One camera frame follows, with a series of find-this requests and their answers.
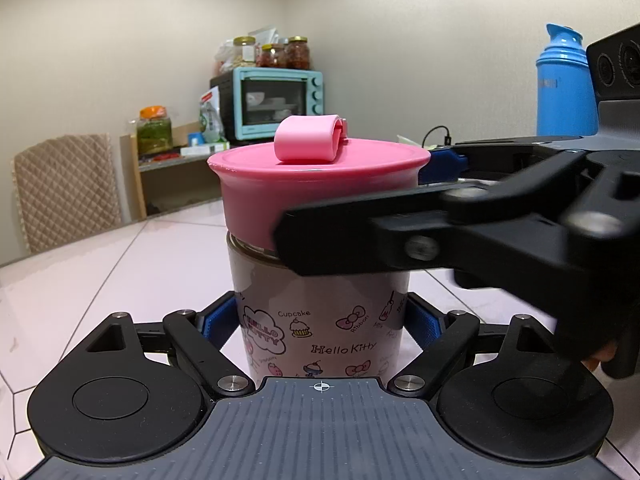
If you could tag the clear plastic bag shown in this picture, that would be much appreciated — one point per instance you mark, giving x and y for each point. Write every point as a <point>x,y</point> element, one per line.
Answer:
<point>265,35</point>

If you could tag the beige quilted chair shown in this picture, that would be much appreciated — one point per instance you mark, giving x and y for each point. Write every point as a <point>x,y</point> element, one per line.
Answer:
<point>65,190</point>

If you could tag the flat white green box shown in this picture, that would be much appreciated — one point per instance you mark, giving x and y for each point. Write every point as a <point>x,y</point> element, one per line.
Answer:
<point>205,149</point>

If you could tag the wooden side shelf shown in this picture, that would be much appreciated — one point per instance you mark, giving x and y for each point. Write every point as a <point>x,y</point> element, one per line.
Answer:
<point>175,185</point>

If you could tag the person's right hand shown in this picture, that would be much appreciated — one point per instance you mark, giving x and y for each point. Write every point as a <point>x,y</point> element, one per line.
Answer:
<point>599,357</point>

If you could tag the small jar red contents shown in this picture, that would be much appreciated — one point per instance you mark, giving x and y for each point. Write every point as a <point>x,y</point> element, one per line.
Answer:
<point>272,57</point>

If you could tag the blue thermos flask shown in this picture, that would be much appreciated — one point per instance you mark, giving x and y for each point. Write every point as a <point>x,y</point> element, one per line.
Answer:
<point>565,90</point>

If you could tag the light blue toaster oven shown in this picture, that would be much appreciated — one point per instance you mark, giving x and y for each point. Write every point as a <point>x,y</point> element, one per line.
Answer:
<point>316,105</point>

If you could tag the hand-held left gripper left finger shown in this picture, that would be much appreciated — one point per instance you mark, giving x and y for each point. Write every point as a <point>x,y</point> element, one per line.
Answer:
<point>217,321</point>

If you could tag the small blue box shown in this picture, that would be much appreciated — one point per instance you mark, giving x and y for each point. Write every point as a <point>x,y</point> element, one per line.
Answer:
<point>195,138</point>

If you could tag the white printed bottle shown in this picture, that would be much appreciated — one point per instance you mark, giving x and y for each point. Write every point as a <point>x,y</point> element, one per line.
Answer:
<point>320,320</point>

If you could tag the white and red bag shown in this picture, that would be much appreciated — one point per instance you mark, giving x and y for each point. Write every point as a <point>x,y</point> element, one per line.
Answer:
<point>211,117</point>

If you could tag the gold lid jar pale contents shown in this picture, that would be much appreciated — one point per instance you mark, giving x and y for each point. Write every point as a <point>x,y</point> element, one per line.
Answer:
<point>244,52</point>

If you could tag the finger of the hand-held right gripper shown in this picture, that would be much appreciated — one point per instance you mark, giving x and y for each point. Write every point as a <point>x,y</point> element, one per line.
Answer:
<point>442,165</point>
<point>375,235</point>

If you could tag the pink bottle cap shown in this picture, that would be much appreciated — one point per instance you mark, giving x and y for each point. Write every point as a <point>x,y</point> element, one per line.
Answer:
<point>250,190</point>

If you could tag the tall jar red contents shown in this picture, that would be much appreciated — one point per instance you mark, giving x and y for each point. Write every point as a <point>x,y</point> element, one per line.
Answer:
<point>298,54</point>

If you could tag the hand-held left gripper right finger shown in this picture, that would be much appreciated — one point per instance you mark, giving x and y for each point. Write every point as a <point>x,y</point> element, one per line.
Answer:
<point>422,320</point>

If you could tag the green pickle jar orange lid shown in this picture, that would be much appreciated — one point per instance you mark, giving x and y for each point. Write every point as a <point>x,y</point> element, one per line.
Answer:
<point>154,135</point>

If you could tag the white bowl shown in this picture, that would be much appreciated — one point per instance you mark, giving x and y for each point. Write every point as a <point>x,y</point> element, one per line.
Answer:
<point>255,99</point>

